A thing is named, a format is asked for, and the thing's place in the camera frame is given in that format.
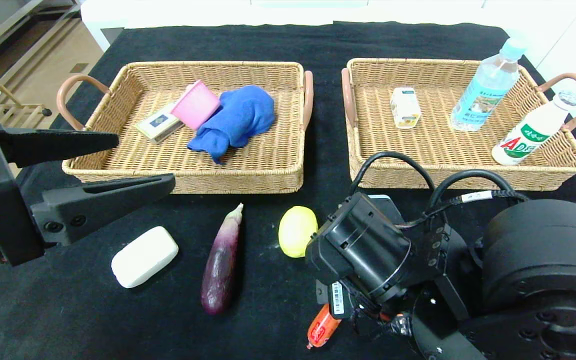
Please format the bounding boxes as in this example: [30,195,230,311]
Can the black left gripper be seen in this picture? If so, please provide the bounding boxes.
[0,117,176,268]

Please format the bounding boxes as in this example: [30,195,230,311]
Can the yellow lemon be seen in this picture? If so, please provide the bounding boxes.
[278,205,319,259]

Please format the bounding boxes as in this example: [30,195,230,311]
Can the orange sausage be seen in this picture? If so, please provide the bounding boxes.
[306,303,344,350]

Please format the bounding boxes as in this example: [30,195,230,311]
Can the small white drink carton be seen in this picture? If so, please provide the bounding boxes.
[390,87,422,130]

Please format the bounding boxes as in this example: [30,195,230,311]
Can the white milk bottle green label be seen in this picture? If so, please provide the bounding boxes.
[491,90,576,166]

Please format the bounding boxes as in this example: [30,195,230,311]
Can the cream box with blue print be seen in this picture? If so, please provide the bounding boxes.
[135,102,185,146]

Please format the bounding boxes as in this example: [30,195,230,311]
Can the wooden rack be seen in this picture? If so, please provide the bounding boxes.
[0,75,53,130]

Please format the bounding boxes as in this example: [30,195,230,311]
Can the white soap bar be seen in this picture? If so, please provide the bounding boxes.
[111,226,180,289]

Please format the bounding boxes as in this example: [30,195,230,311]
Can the pink plastic cup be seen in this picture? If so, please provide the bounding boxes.
[170,80,221,132]

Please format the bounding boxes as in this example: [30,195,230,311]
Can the white table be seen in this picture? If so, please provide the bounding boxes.
[81,0,536,53]

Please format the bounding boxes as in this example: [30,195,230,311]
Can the purple eggplant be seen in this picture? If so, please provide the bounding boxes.
[200,202,245,316]

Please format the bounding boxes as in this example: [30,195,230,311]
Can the blue cloth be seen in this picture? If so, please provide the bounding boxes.
[187,85,276,166]

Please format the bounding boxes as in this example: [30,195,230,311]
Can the clear water bottle blue cap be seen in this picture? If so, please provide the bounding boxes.
[450,37,528,133]

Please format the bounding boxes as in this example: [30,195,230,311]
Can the wicker basket with brown handles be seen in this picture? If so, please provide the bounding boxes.
[340,58,576,192]
[57,61,315,196]

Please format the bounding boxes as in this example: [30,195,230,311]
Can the grey metal rail frame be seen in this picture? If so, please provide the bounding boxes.
[0,0,85,91]

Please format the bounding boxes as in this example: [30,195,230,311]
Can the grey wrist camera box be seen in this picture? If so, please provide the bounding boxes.
[367,194,395,213]

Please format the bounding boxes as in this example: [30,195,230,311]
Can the black smooth cable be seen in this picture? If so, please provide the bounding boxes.
[349,151,516,211]

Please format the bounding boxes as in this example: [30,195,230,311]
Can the black braided cable white tag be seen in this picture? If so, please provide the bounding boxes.
[398,190,531,231]

